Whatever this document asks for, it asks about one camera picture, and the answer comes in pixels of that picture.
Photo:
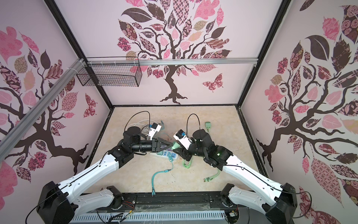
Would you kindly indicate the back aluminium rail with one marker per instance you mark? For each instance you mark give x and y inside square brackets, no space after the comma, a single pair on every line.
[249,60]

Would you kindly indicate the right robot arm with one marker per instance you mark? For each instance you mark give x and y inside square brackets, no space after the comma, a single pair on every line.
[246,173]

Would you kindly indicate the aluminium rail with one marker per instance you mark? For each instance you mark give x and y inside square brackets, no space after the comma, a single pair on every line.
[14,136]
[249,60]

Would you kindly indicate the black wire basket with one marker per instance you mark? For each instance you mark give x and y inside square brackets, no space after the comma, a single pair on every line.
[111,71]

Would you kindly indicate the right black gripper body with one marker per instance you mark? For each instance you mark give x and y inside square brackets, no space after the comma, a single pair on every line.
[194,149]

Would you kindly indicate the green charger plug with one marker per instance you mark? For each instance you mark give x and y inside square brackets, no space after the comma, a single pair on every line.
[175,146]
[208,125]

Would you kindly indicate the white blue power strip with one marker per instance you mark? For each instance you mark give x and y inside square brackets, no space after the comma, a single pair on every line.
[166,154]

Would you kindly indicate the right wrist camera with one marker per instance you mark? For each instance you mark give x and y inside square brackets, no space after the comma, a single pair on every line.
[183,139]

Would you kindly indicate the white slotted cable duct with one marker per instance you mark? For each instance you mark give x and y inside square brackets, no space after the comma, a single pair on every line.
[148,217]

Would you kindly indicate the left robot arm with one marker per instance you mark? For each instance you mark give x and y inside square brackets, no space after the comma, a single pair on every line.
[92,173]

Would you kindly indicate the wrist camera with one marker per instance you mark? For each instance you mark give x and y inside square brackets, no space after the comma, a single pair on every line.
[183,139]
[154,128]

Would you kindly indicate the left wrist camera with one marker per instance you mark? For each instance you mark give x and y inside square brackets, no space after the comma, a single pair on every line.
[154,128]

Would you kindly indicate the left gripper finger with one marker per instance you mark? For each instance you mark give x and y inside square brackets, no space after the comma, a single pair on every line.
[164,142]
[166,148]

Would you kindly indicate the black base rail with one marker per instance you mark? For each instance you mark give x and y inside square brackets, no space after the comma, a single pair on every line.
[172,198]

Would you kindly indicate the left aluminium rail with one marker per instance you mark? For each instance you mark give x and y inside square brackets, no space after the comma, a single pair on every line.
[14,136]

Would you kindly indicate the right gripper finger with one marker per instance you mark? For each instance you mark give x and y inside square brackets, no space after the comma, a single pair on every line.
[186,156]
[179,150]

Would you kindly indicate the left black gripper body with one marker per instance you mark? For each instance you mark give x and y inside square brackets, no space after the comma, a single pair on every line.
[154,145]

